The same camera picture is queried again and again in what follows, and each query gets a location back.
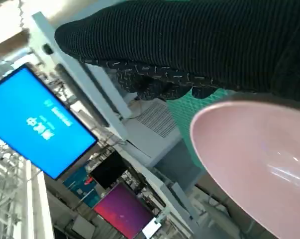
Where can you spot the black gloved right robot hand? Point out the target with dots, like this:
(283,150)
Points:
(189,37)

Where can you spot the monitor with dark screen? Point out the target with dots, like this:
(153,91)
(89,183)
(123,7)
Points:
(110,169)

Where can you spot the white metal truss frame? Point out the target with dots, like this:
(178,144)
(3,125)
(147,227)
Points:
(13,194)

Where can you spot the blue banner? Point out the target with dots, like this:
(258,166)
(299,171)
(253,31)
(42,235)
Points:
(82,186)

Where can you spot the monitor with purple screen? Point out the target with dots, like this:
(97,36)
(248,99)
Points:
(125,211)

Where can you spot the green cutting mat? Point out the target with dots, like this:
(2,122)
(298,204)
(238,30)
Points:
(184,112)

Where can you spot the pink bowl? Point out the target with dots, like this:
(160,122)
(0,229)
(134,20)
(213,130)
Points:
(259,159)

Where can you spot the monitor with blue screen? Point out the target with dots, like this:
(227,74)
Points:
(32,119)

